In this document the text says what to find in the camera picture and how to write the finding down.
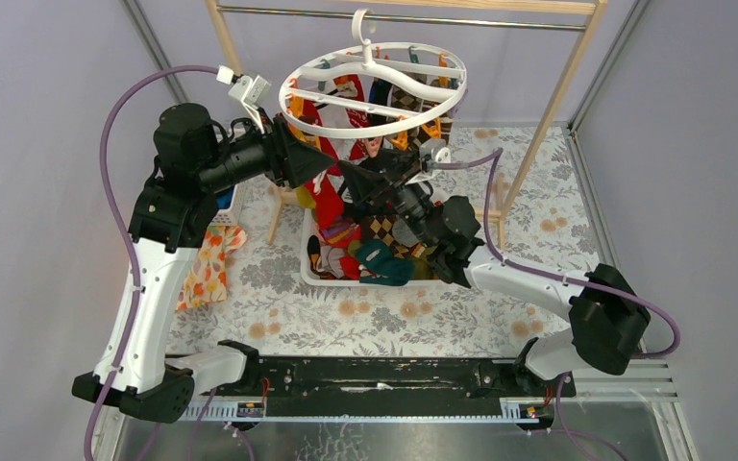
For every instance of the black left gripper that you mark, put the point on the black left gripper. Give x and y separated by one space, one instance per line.
278 151

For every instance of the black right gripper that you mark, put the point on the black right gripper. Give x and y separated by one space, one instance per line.
397 174

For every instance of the red santa sock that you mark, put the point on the red santa sock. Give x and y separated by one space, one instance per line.
328 205

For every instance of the white round sock hanger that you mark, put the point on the white round sock hanger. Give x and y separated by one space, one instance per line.
393 90

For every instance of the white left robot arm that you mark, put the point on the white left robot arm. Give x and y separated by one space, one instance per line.
194 163

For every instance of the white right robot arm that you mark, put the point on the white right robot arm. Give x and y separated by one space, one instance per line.
606 320

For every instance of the white perforated basket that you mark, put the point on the white perforated basket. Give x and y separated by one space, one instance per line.
230 206

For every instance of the teal green sock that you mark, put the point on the teal green sock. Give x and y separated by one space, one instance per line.
380 266

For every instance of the white plastic sock bin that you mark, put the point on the white plastic sock bin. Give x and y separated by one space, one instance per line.
327 255

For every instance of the metal hanging rod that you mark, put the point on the metal hanging rod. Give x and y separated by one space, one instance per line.
408 19

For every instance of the orange floral cloth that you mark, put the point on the orange floral cloth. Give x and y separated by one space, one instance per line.
206 282

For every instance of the floral patterned table mat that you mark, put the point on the floral patterned table mat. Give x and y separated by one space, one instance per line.
270 307

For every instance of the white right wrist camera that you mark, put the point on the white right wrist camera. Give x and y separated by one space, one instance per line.
432 153

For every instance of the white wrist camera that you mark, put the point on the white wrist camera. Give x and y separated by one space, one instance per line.
432 153
248 90

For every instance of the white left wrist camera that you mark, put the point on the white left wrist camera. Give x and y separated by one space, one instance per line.
248 90

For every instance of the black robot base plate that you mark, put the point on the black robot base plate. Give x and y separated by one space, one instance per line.
285 375

